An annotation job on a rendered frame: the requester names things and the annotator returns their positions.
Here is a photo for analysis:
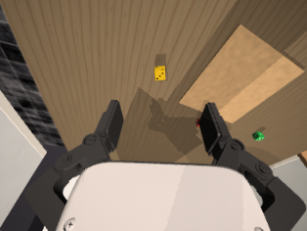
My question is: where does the tan mat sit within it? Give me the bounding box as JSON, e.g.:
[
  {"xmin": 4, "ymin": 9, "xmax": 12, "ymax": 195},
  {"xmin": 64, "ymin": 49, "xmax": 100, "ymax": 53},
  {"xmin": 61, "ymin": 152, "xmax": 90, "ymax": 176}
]
[{"xmin": 179, "ymin": 24, "xmax": 304, "ymax": 123}]

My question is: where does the yellow die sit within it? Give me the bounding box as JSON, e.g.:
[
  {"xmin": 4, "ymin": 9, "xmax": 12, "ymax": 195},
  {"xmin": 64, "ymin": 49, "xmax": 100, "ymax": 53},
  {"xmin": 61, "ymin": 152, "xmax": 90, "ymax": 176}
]
[{"xmin": 154, "ymin": 67, "xmax": 165, "ymax": 80}]

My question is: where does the green die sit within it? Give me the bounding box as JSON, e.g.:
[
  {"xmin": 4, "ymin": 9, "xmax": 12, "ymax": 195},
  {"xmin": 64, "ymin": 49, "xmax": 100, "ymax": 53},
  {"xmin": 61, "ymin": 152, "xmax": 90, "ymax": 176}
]
[{"xmin": 252, "ymin": 131, "xmax": 265, "ymax": 141}]

